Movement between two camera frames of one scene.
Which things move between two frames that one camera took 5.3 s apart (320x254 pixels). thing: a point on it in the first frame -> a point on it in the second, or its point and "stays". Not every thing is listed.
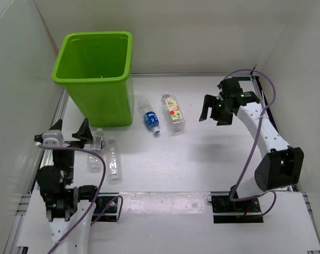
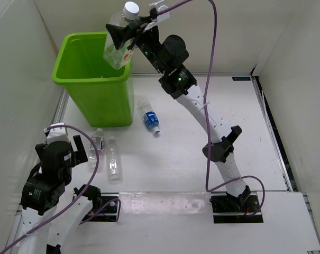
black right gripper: x=210 y=101 -> x=120 y=35
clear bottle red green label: x=175 y=121 -> x=119 y=58
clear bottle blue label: x=150 y=116 stays
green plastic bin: x=96 y=67 stays
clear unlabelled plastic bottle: x=114 y=163 stays
